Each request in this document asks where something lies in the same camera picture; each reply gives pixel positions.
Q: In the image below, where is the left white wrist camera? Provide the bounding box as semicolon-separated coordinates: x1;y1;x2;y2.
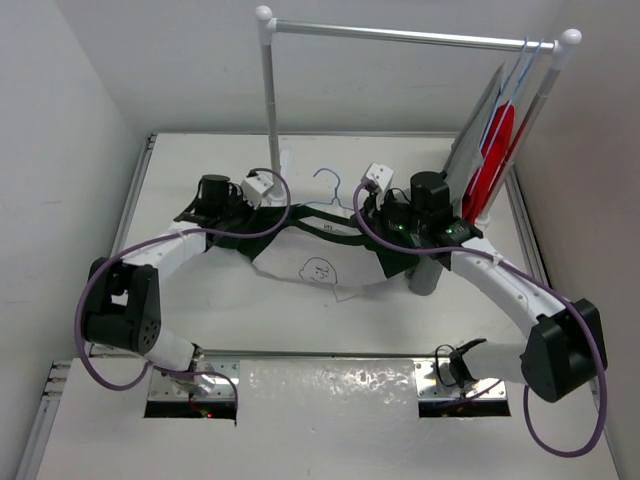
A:
240;172;274;209

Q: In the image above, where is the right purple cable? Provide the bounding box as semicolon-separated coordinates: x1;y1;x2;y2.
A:
352;182;609;457

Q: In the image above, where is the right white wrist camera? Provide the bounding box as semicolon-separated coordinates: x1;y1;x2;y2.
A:
361;163;394;209

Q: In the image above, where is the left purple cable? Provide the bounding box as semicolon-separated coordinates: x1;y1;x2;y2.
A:
73;167;292;416

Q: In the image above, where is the blue hanger with grey shirt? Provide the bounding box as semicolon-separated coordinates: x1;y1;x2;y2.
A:
477;37;534;173

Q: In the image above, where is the grey t shirt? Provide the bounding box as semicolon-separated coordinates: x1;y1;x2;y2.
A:
407;62;507;297

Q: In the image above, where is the blue hanger with red shirt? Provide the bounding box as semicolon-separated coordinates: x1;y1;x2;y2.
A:
478;37;544;162

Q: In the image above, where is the white metal clothes rack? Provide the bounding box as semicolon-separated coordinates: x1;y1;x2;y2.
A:
255;6;582;224

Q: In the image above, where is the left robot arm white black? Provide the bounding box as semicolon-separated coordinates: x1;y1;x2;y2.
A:
79;173;273;372

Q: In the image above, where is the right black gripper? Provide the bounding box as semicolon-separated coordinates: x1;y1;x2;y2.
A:
350;183;428;241

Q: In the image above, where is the red t shirt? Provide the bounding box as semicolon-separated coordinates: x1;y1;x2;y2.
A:
462;103;515;223

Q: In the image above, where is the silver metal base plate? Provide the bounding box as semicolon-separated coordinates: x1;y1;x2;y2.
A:
147;354;507;407

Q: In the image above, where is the purple cable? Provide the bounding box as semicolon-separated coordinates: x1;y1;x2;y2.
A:
352;182;609;457
73;167;292;416

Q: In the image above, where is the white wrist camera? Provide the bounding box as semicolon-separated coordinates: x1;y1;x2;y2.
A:
361;163;394;209
240;172;274;209

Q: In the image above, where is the green and white t shirt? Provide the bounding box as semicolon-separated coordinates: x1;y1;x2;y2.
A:
217;205;420;298

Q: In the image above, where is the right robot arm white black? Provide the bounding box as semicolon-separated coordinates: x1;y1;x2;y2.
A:
353;164;607;403

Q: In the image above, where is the light blue hanger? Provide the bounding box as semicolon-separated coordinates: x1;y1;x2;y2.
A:
312;167;354;212

